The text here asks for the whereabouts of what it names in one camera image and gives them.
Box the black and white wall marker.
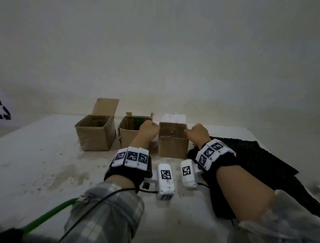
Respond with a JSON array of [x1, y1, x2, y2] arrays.
[[0, 100, 12, 120]]

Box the paper box with white lid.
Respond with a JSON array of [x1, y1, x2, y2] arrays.
[[158, 114, 190, 160]]

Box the green tube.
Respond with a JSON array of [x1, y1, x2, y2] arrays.
[[22, 198, 79, 235]]

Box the paper box with notched rim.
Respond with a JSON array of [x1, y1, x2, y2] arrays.
[[118, 112, 154, 150]]

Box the person's left hand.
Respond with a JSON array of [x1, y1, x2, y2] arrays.
[[130, 120, 161, 151]]

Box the paper box with tall flap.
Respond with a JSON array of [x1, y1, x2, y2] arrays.
[[75, 98, 120, 151]]

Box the person's right forearm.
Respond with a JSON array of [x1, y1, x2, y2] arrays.
[[216, 165, 320, 243]]

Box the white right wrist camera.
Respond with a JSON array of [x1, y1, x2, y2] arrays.
[[180, 159, 203, 191]]

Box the black left camera cable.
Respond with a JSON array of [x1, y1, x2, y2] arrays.
[[59, 188, 158, 243]]

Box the pile of black bubble wrap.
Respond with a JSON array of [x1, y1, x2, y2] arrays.
[[187, 136, 320, 220]]

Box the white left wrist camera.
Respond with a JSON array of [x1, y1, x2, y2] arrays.
[[144, 163, 175, 202]]

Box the person's left forearm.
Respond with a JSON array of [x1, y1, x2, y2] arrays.
[[64, 174, 145, 243]]

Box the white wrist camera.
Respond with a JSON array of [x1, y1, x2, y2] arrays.
[[180, 159, 203, 191], [144, 163, 175, 202]]

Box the person's right hand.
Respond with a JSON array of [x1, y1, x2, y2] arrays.
[[185, 123, 212, 150]]

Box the left wrist marker band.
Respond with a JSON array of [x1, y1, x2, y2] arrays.
[[104, 146, 152, 195]]

